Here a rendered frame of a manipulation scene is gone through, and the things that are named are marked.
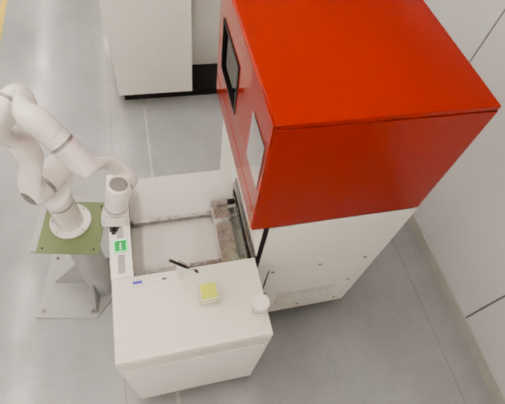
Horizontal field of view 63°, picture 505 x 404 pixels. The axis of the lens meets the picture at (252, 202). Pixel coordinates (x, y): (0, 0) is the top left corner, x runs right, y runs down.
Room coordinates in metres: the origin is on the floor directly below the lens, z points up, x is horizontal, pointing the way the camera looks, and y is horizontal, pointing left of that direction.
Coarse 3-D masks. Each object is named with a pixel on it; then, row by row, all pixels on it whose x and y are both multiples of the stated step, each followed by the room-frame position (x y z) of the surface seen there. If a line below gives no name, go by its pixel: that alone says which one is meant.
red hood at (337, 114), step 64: (256, 0) 1.38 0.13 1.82; (320, 0) 1.47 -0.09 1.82; (384, 0) 1.56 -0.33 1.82; (256, 64) 1.04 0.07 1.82; (320, 64) 1.11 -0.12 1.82; (384, 64) 1.17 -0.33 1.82; (448, 64) 1.24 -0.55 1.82; (256, 128) 0.92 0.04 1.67; (320, 128) 0.86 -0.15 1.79; (384, 128) 0.94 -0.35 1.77; (448, 128) 1.03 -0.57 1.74; (256, 192) 0.83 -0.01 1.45; (320, 192) 0.89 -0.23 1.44; (384, 192) 1.00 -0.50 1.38
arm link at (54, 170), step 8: (48, 160) 0.91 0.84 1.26; (56, 160) 0.92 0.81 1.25; (48, 168) 0.88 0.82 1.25; (56, 168) 0.89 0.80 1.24; (64, 168) 0.91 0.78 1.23; (48, 176) 0.85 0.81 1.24; (56, 176) 0.86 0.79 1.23; (64, 176) 0.89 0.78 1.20; (72, 176) 0.92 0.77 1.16; (56, 184) 0.84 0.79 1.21; (64, 184) 0.89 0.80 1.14; (56, 192) 0.86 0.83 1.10; (64, 192) 0.87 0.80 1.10; (48, 200) 0.83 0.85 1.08; (56, 200) 0.83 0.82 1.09; (64, 200) 0.84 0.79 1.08; (72, 200) 0.88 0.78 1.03; (48, 208) 0.81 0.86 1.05; (56, 208) 0.81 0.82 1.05; (64, 208) 0.83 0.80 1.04
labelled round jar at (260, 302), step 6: (258, 294) 0.61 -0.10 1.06; (264, 294) 0.62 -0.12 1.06; (252, 300) 0.59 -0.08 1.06; (258, 300) 0.59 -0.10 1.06; (264, 300) 0.60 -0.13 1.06; (252, 306) 0.57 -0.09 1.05; (258, 306) 0.57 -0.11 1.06; (264, 306) 0.57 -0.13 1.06; (252, 312) 0.56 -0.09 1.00; (258, 312) 0.55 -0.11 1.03; (264, 312) 0.56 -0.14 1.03
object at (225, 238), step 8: (216, 208) 1.08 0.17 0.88; (224, 208) 1.09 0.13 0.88; (216, 224) 0.99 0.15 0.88; (224, 224) 1.00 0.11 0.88; (216, 232) 0.95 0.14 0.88; (224, 232) 0.96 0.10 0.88; (232, 232) 0.97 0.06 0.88; (224, 240) 0.91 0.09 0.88; (232, 240) 0.92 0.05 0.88; (224, 248) 0.87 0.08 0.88; (232, 248) 0.88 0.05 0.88; (224, 256) 0.84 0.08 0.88; (232, 256) 0.84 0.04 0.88
